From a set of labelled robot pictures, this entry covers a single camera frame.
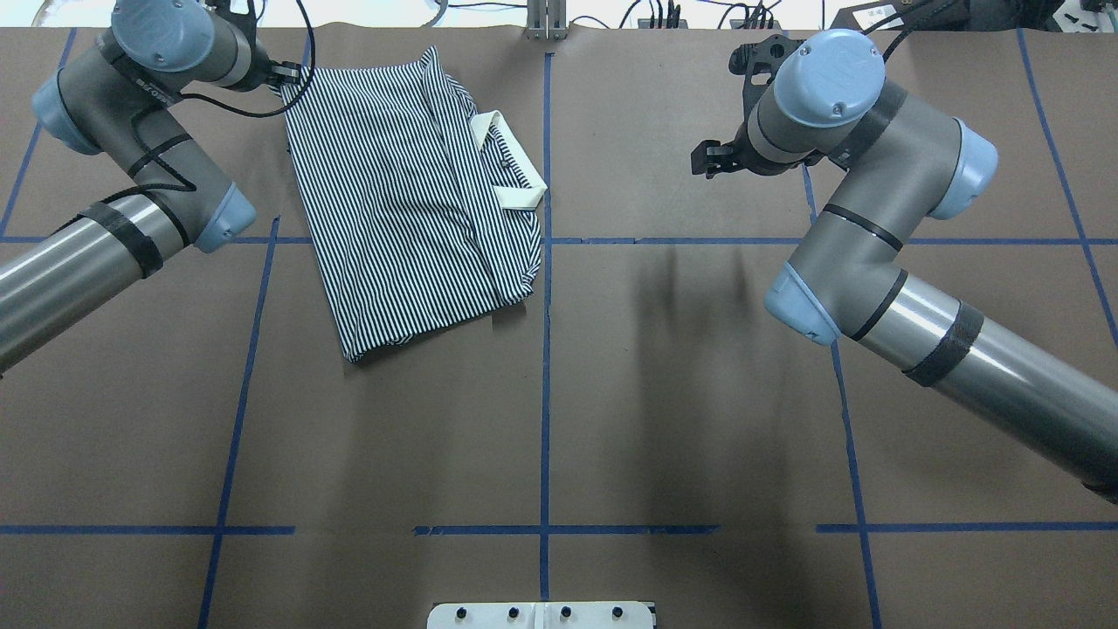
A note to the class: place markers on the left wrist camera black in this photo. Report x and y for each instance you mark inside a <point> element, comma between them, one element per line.
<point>241,14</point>

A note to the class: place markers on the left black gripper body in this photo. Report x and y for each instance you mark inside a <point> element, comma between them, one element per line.
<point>287,73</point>

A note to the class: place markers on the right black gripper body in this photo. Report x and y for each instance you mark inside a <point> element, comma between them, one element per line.
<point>739,145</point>

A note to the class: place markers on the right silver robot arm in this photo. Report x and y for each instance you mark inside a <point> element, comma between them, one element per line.
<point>905,162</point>

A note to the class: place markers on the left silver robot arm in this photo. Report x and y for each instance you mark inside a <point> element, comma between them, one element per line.
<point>116,100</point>

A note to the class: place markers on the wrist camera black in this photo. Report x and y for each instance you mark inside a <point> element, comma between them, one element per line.
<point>241,14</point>
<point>758,64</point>

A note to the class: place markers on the black desktop box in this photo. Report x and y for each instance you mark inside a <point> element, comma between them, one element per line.
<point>896,15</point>

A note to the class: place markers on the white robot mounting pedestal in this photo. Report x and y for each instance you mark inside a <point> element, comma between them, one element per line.
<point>544,614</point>

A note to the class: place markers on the aluminium frame post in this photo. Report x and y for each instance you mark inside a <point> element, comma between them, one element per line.
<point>546,20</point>

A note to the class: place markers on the striped polo shirt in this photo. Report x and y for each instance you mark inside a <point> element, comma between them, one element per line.
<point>421,207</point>

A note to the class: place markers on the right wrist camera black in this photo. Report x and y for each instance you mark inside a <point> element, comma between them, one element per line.
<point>758,64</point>

